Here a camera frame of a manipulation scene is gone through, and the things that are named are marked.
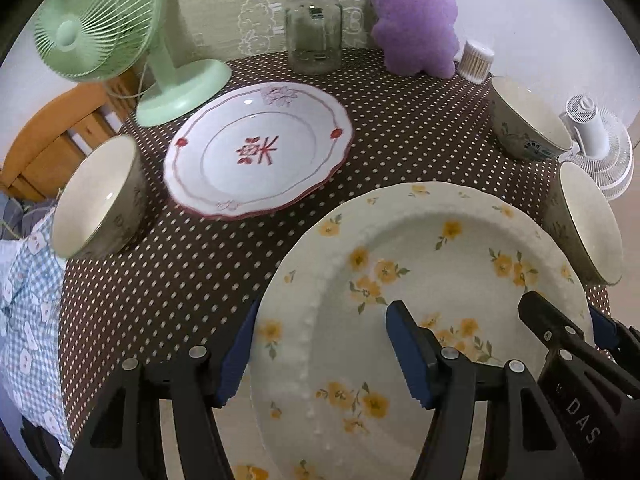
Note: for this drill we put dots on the dark cloth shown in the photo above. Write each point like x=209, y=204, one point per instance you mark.
x=30, y=447

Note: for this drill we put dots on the white fan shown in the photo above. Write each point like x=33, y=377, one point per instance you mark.
x=595, y=135

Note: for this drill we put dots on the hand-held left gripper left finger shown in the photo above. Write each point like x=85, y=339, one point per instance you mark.
x=235, y=362

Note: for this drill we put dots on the red patterned white plate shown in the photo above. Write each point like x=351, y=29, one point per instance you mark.
x=280, y=140

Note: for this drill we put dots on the green wall mat with drawings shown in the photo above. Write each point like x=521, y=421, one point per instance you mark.
x=235, y=5

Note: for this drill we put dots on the blue checked cloth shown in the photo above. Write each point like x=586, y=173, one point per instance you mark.
x=30, y=310

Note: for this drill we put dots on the brown polka-dot tablecloth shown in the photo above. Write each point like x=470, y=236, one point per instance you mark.
x=200, y=270

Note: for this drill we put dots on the green desk fan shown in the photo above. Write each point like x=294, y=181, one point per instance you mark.
x=165, y=80

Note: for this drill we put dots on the yellow floral plate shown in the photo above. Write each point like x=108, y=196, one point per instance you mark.
x=440, y=270

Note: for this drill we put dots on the glass jar with dark lid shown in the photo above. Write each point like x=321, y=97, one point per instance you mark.
x=312, y=35

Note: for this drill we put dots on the cotton swab container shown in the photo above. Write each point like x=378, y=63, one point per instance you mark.
x=475, y=62

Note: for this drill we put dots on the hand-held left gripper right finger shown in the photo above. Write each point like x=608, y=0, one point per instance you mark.
x=407, y=350

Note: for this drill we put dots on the purple plush toy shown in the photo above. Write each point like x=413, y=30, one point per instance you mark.
x=415, y=20

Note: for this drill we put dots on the wooden chair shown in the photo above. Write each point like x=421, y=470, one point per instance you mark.
x=55, y=130

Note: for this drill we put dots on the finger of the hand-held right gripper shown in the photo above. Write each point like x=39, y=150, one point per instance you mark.
x=605, y=332
x=550, y=327

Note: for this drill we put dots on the cream floral ceramic bowl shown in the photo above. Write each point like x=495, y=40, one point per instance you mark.
x=530, y=115
x=585, y=220
x=95, y=195

